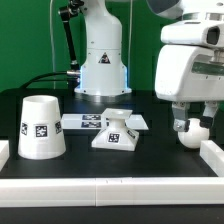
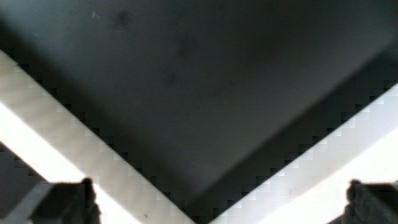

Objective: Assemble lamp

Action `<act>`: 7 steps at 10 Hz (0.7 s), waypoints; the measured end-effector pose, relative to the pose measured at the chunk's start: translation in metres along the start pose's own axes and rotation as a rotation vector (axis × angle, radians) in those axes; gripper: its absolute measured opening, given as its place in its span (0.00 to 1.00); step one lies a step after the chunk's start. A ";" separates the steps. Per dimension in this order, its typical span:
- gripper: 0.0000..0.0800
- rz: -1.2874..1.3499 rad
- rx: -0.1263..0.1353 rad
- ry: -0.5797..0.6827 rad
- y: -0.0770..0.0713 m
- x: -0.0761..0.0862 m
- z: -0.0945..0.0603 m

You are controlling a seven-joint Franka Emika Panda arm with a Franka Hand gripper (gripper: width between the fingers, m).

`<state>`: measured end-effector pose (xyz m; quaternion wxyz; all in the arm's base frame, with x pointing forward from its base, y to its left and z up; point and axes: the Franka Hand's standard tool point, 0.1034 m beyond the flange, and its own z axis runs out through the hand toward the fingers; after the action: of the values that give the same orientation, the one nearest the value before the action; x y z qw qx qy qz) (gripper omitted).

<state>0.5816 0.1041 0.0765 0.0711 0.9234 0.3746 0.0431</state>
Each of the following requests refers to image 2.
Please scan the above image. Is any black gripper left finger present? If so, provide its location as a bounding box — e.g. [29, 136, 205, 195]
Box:
[0, 178, 102, 224]

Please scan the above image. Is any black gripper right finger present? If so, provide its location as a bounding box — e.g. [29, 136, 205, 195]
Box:
[331, 180, 398, 224]

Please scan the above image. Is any white right wall rail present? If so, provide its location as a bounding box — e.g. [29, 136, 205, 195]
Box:
[210, 85, 398, 224]

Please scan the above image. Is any white wall rail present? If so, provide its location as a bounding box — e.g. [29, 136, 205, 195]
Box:
[210, 85, 398, 224]
[0, 52, 194, 224]

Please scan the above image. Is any white front wall rail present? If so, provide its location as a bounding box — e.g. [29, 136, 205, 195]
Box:
[0, 52, 194, 224]

